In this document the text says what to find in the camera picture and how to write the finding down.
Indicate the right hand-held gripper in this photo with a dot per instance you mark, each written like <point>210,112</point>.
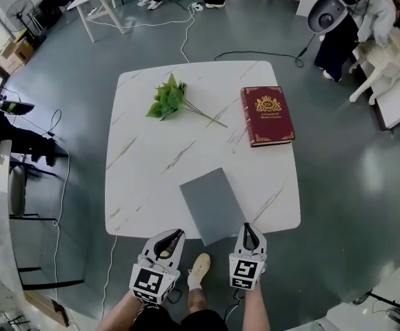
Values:
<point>246,272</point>

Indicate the white egg-shaped shell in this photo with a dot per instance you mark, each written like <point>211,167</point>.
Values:
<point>327,10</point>

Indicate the white marble table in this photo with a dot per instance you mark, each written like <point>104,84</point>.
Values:
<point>145,171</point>

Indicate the person's left beige shoe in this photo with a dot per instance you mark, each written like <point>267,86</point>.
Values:
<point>167,252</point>

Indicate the person's right forearm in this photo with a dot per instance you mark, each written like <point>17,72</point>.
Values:
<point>255,309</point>

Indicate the grey notebook with white pages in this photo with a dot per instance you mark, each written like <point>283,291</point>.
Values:
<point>210,205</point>

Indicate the person's left forearm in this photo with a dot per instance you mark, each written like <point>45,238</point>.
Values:
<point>119,314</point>

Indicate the person's right leg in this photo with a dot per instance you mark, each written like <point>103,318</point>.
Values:
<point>196,297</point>

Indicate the red hardcover book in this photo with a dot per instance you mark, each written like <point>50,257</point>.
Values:
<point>269,116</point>

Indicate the white vanity table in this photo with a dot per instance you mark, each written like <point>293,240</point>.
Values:
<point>382,67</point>

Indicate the black standing fan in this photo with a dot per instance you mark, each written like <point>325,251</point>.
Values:
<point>22,16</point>

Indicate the white power strip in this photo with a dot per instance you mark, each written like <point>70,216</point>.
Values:
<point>196,7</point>

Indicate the black device with green light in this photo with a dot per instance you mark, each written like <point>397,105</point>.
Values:
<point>17,108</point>

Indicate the grey chair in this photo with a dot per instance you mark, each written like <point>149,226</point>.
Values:
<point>16,191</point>

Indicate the wooden cabinet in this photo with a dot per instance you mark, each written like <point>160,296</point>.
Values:
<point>45,305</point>

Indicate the person's right beige shoe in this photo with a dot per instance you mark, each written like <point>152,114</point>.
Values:
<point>200,265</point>

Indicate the green leaf sprig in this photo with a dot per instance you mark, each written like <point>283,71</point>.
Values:
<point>167,98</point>

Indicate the person's black shorts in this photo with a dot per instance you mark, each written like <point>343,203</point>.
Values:
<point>172,322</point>

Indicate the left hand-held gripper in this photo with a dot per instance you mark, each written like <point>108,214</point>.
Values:
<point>148,283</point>

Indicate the cardboard box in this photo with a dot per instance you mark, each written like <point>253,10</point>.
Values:
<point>15,55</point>

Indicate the person's beige shoe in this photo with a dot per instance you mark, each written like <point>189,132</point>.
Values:
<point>167,252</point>
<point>200,265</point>

